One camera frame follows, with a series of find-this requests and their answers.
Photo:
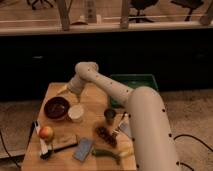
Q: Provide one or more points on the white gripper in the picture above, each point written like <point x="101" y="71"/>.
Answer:
<point x="75" y="85"/>

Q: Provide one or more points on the dark red bowl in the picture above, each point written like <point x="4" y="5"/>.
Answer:
<point x="56" y="107"/>

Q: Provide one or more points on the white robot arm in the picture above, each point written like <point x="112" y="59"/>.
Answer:
<point x="154" y="147"/>

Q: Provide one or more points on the white cup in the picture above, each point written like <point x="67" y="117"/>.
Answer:
<point x="76" y="113"/>

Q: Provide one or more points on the red yellow apple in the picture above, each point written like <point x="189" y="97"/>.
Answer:
<point x="46" y="133"/>

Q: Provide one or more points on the dark metal cup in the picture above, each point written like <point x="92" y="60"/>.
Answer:
<point x="109" y="115"/>

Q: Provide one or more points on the metal spoon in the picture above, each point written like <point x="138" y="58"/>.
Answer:
<point x="116" y="130"/>

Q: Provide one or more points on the blue sponge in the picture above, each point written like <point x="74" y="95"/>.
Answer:
<point x="83" y="149"/>

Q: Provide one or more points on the dark grape bunch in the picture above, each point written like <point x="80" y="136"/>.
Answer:
<point x="104" y="133"/>

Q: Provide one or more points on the green tray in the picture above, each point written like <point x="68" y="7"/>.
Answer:
<point x="136" y="80"/>

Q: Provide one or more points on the grey blue cloth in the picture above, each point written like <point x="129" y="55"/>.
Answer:
<point x="124" y="127"/>

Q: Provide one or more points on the green cucumber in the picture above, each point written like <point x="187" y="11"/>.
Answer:
<point x="106" y="153"/>

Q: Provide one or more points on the yellow banana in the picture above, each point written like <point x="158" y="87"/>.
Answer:
<point x="126" y="153"/>

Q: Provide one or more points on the white handled utensil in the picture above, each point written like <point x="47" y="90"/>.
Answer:
<point x="41" y="140"/>

